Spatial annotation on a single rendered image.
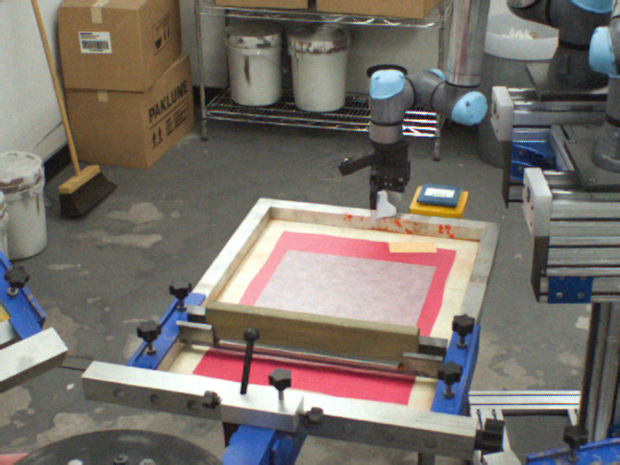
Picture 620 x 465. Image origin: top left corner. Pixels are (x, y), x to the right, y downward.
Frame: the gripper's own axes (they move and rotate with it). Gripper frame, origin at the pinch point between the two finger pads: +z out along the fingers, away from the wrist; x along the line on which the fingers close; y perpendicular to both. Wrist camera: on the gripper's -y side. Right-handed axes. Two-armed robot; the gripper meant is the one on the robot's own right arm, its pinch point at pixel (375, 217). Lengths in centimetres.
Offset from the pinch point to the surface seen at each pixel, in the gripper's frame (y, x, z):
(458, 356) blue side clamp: 28, -57, -2
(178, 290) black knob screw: -27, -55, -8
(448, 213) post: 15.4, 12.6, 3.3
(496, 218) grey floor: 11, 206, 98
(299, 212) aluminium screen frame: -18.2, -1.8, 0.0
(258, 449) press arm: 2, -96, -6
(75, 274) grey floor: -146, 116, 98
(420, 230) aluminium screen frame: 10.8, -1.9, 1.2
